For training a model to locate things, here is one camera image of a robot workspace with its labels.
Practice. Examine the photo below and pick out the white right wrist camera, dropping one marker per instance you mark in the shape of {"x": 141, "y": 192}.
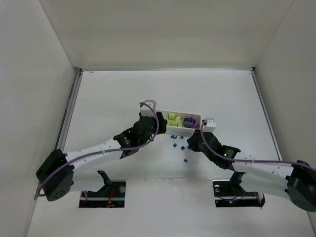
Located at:
{"x": 209, "y": 125}

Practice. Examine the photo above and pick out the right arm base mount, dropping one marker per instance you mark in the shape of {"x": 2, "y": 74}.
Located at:
{"x": 229, "y": 193}

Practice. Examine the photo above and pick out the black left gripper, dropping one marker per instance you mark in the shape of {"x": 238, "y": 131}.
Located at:
{"x": 160, "y": 122}

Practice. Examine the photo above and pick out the lime lego brick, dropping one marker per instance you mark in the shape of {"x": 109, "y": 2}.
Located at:
{"x": 175, "y": 120}

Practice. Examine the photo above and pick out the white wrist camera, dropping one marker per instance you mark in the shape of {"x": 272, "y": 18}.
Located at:
{"x": 209, "y": 125}
{"x": 148, "y": 108}

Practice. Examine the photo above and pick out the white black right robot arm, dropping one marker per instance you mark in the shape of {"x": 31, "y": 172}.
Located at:
{"x": 293, "y": 181}

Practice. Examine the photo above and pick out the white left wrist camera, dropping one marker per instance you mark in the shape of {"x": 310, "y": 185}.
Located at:
{"x": 148, "y": 108}

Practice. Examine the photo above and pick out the white three-compartment tray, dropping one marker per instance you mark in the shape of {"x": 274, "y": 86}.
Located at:
{"x": 180, "y": 131}

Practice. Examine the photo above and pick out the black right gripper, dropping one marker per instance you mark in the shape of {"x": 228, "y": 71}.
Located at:
{"x": 195, "y": 141}

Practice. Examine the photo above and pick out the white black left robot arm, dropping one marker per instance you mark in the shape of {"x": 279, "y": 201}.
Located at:
{"x": 57, "y": 173}

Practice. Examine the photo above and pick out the purple round lego piece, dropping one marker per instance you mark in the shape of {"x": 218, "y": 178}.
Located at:
{"x": 190, "y": 122}

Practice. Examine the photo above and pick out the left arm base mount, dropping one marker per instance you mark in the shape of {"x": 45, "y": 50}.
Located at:
{"x": 111, "y": 194}

